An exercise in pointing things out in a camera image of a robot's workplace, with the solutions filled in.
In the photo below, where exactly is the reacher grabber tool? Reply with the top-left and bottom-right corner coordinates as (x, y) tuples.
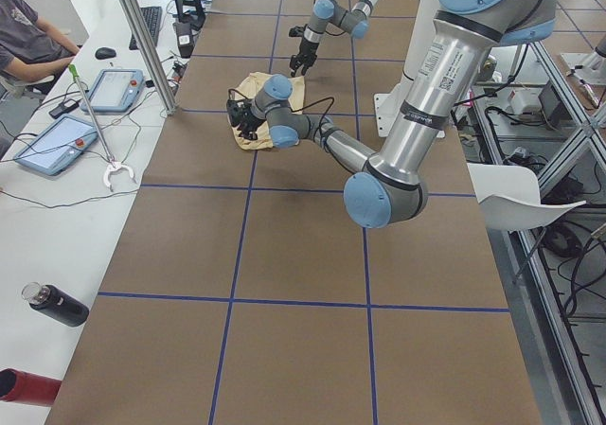
(67, 63), (135, 192)

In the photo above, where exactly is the black computer mouse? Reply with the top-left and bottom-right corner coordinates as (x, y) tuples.
(95, 47), (116, 60)

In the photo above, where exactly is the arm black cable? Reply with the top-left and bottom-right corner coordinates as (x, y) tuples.
(293, 96), (338, 128)

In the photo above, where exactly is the near blue teach pendant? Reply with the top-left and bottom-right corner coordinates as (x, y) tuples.
(13, 115), (98, 176)

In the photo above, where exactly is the black water bottle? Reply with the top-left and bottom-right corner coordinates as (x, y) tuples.
(22, 282), (89, 328)

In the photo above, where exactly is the cream long-sleeve printed shirt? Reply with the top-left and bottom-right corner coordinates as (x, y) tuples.
(232, 72), (305, 151)

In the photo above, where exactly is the seated person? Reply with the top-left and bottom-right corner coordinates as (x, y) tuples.
(1, 0), (80, 94)

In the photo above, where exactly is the blue teach pendant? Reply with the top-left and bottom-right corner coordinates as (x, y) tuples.
(87, 68), (145, 115)
(13, 115), (98, 176)

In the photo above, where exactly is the red cylinder bottle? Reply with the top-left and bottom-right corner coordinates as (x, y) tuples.
(1, 368), (62, 407)

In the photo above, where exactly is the black keyboard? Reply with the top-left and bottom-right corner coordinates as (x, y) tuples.
(140, 6), (163, 47)

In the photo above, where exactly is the aluminium frame post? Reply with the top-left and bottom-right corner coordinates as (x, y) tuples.
(118, 0), (177, 115)

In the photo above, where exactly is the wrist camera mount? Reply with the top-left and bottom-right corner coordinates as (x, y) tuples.
(226, 88), (252, 128)
(289, 26), (306, 38)

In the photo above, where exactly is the far blue teach pendant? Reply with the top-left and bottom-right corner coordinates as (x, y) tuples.
(87, 68), (145, 115)

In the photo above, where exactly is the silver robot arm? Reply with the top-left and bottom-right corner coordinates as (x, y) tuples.
(289, 0), (379, 77)
(226, 0), (557, 228)

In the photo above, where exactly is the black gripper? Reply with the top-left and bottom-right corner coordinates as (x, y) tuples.
(237, 107), (264, 140)
(289, 39), (319, 77)

